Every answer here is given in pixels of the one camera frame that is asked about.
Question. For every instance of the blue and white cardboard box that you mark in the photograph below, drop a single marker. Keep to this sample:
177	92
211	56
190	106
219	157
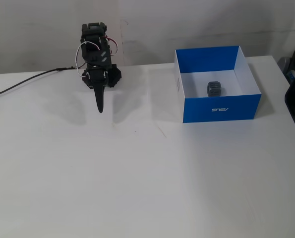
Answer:
219	114

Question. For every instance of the gray plastic object blue label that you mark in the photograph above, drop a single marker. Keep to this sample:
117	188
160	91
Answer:
284	64

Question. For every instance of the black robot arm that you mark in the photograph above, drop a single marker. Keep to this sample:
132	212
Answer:
95	53

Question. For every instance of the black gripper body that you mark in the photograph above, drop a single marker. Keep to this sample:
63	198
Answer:
96	76

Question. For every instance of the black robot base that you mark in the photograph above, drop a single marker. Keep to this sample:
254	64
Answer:
115	75

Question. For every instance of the gray 3D printed block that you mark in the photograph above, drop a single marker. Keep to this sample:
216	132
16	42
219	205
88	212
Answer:
214	89

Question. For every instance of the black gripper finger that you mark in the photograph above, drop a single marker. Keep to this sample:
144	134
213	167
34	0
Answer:
99	99
103	94

